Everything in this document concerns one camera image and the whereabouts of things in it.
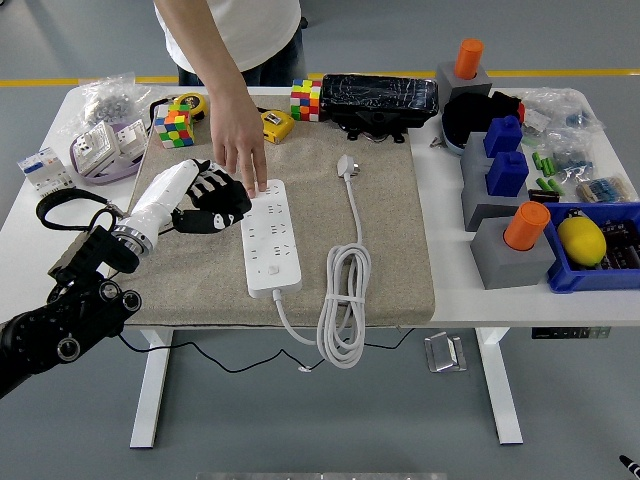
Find white power strip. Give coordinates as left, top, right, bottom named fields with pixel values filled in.
left=239, top=178, right=304, bottom=300

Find purple tray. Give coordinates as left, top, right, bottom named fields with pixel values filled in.
left=68, top=117, right=151, bottom=187

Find grey block with hole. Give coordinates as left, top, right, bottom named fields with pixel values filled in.
left=435, top=62, right=494, bottom=104
left=469, top=217, right=557, bottom=291

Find black cloth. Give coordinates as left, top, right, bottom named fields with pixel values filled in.
left=442, top=89, right=524, bottom=151

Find person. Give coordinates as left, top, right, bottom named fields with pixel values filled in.
left=154, top=0, right=307, bottom=89

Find yellow tape measure with strap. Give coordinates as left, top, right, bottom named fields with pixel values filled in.
left=257, top=107, right=296, bottom=145

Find white table leg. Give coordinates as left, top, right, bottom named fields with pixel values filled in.
left=129, top=328, right=175, bottom=450
left=474, top=327, right=525, bottom=446

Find black metal bracket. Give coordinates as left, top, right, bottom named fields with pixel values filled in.
left=332, top=110, right=407, bottom=145

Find white blue circuit breaker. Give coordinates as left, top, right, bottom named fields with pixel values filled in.
left=17, top=145, right=77, bottom=195

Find clear bag of resistors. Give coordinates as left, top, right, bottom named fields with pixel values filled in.
left=574, top=172, right=639, bottom=205

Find silver metal piece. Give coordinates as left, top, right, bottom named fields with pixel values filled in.
left=423, top=331, right=470, bottom=374

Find white wall socket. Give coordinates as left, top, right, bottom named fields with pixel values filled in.
left=115, top=119, right=151, bottom=161
left=72, top=121, right=123, bottom=177

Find white power strip cord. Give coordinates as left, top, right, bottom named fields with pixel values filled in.
left=271, top=153, right=374, bottom=370

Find grey stepped block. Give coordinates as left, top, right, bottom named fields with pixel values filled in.
left=459, top=132, right=531, bottom=233

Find blue plastic bin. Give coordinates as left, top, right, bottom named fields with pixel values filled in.
left=542, top=201, right=640, bottom=295

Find black wrapped case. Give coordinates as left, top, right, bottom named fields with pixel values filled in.
left=319, top=73, right=440, bottom=124

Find person's right hand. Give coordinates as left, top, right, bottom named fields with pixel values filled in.
left=209, top=93, right=269, bottom=199

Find clear bag of screws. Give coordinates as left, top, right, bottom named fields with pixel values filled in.
left=69, top=72, right=169, bottom=136

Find grey-brown mat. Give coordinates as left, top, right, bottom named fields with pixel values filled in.
left=117, top=93, right=437, bottom=330

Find colourful puzzle cube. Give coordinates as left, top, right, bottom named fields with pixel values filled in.
left=290, top=78, right=325, bottom=123
left=153, top=102, right=196, bottom=150

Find yellow lemon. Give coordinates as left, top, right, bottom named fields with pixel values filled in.
left=557, top=215, right=608, bottom=266

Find black table control panel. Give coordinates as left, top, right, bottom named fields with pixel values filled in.
left=531, top=327, right=612, bottom=341

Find black plug adapter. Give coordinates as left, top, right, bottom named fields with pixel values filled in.
left=219, top=180, right=253, bottom=226

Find orange cylinder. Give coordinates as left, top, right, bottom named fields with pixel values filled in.
left=453, top=38, right=485, bottom=81
left=503, top=201, right=552, bottom=253

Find black capacitors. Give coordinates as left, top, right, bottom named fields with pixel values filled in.
left=597, top=219, right=640, bottom=271

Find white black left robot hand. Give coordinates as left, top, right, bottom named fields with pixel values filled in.
left=124, top=158, right=242, bottom=235

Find blue peg block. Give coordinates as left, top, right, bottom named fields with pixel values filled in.
left=486, top=151, right=530, bottom=199
left=483, top=115, right=525, bottom=159

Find yellow floor tape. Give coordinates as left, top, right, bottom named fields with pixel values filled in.
left=0, top=68, right=640, bottom=89

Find light blue bowl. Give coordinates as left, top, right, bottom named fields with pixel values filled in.
left=440, top=114, right=469, bottom=158

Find yellow black tape measure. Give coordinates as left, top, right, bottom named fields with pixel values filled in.
left=172, top=92, right=209, bottom=124

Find clear bag of blue parts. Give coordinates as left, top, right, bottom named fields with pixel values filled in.
left=544, top=127, right=601, bottom=181

